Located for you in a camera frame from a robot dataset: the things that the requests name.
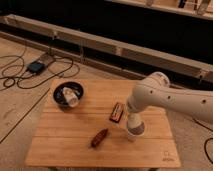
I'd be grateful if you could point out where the black bowl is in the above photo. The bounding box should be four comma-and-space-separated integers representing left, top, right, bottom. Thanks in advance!
53, 82, 84, 107

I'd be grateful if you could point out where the black cable right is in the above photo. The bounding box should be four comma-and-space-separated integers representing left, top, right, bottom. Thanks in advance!
193, 118, 213, 166

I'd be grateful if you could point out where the blue power adapter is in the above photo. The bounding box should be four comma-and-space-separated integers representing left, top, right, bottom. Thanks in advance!
27, 61, 44, 74

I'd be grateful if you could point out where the brown oblong object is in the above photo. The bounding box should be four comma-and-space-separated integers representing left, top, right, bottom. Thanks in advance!
91, 129, 108, 148

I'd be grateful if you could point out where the ceramic cup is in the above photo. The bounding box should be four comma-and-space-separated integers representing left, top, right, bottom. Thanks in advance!
126, 127, 144, 141

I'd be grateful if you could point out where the metal frame rail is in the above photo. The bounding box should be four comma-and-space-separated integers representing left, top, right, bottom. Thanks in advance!
0, 15, 213, 83

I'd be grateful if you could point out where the wooden table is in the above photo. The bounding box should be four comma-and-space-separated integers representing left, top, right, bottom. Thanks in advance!
26, 80, 180, 168

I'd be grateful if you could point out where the dark rectangular box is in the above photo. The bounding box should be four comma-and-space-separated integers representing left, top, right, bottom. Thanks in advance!
109, 102, 124, 123

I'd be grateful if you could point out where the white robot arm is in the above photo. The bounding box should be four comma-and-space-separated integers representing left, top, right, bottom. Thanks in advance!
126, 72, 213, 136

